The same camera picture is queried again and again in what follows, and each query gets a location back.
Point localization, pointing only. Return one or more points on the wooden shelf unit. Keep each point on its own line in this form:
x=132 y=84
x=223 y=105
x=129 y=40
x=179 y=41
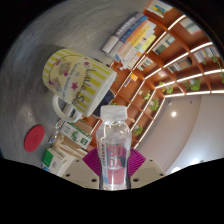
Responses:
x=176 y=56

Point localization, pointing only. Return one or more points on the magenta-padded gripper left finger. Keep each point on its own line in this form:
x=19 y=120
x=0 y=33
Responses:
x=79 y=172

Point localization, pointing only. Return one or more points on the small green white box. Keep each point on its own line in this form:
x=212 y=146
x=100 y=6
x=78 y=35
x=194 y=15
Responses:
x=55 y=161

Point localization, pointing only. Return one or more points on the flat round red coaster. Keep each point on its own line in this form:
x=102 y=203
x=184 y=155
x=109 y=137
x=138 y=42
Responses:
x=34 y=138

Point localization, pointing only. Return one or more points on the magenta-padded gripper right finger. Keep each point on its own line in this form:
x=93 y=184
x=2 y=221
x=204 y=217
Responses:
x=148 y=171

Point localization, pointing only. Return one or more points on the branched ceiling lamp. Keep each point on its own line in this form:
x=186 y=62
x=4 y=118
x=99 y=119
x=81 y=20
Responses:
x=195 y=162

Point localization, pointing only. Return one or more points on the recessed ceiling spotlight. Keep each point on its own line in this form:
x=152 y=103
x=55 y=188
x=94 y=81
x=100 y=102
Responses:
x=173 y=114

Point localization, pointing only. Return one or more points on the yellow striped ceramic mug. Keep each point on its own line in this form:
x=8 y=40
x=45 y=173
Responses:
x=76 y=80

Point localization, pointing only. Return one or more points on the clear plastic drink bottle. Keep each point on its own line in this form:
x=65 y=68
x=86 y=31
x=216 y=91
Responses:
x=113 y=151

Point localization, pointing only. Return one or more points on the tall green white carton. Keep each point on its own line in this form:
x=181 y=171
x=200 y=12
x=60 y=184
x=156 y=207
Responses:
x=75 y=133

